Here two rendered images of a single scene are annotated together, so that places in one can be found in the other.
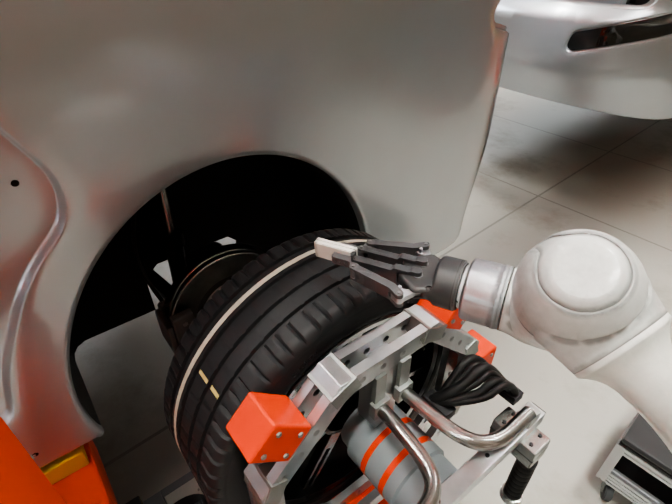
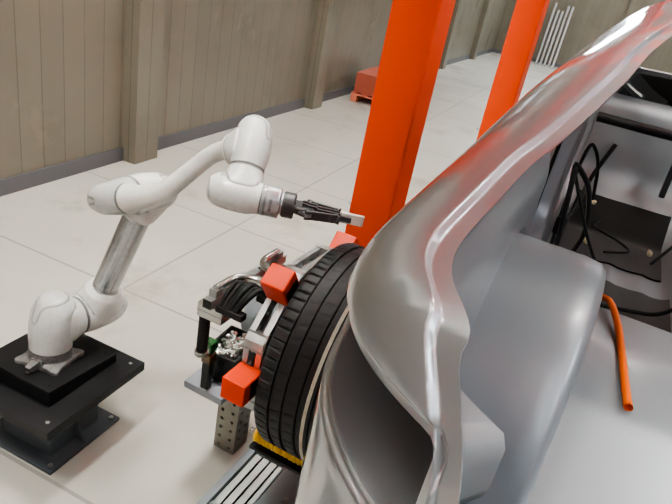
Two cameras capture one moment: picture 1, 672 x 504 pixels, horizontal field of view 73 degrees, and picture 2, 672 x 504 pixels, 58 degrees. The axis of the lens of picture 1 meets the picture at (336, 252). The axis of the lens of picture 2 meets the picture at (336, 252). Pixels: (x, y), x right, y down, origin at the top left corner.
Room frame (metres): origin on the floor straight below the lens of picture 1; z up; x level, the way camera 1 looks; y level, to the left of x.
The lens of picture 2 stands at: (1.94, -0.82, 1.92)
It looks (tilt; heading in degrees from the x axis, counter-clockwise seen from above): 26 degrees down; 150
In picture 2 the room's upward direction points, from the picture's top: 11 degrees clockwise
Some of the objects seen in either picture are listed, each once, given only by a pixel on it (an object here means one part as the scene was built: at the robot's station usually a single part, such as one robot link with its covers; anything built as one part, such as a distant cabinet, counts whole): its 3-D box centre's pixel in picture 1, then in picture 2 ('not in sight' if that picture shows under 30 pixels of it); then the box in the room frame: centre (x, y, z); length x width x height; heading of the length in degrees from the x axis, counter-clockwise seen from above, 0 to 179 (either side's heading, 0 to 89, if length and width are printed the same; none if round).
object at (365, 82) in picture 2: not in sight; (387, 88); (-6.41, 4.36, 0.22); 1.21 x 0.83 x 0.44; 131
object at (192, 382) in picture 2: not in sight; (236, 364); (0.14, -0.12, 0.44); 0.43 x 0.17 x 0.03; 128
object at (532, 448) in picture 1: (518, 436); (214, 309); (0.47, -0.34, 0.93); 0.09 x 0.05 x 0.05; 38
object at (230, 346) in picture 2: not in sight; (232, 353); (0.17, -0.15, 0.51); 0.20 x 0.14 x 0.13; 133
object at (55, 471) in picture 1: (46, 453); not in sight; (0.56, 0.67, 0.71); 0.14 x 0.14 x 0.05; 38
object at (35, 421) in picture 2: not in sight; (51, 399); (-0.14, -0.77, 0.15); 0.50 x 0.50 x 0.30; 41
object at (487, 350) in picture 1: (470, 355); (241, 383); (0.73, -0.32, 0.85); 0.09 x 0.08 x 0.07; 128
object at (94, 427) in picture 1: (210, 240); not in sight; (0.95, 0.32, 1.03); 0.83 x 0.32 x 0.58; 128
